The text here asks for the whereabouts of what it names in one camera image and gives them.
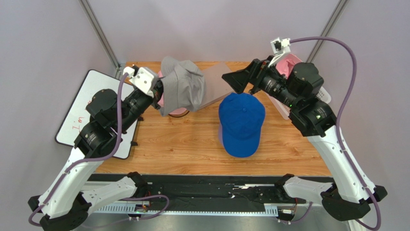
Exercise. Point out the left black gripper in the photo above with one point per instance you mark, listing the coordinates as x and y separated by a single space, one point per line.
157 91

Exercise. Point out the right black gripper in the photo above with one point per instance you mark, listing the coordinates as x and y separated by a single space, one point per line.
252 76

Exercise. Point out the grey bucket hat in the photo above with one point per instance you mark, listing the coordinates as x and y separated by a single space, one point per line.
184 85

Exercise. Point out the pink bucket hat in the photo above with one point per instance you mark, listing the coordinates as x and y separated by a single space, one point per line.
177 112

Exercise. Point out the blue hat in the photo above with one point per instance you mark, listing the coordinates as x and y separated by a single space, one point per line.
242 117

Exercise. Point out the light pink cap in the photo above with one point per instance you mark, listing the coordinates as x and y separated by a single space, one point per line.
285 66

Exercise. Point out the lavender baseball cap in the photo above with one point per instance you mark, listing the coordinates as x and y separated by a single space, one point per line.
220 135

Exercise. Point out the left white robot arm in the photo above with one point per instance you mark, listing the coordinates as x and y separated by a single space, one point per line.
65 206

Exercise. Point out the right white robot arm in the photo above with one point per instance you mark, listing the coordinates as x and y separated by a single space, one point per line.
351 193

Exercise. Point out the grey flat board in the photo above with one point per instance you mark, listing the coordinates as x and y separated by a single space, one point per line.
216 88

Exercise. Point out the white plastic basket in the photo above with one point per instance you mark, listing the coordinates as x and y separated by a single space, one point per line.
285 111

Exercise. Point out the white whiteboard with red writing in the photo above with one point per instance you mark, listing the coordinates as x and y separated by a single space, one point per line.
77 116

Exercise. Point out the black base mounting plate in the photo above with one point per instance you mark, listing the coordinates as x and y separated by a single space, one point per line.
202 193

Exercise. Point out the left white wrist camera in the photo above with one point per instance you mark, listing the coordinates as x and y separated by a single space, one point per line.
142 78

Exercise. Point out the left corner aluminium post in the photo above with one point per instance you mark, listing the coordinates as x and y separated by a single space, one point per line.
89 12

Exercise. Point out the corner aluminium post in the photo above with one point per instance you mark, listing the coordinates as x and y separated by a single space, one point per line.
89 12
333 19

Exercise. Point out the right corner aluminium post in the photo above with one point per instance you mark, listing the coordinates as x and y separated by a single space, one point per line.
333 19

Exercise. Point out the aluminium frame rail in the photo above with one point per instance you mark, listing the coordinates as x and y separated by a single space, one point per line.
298 211

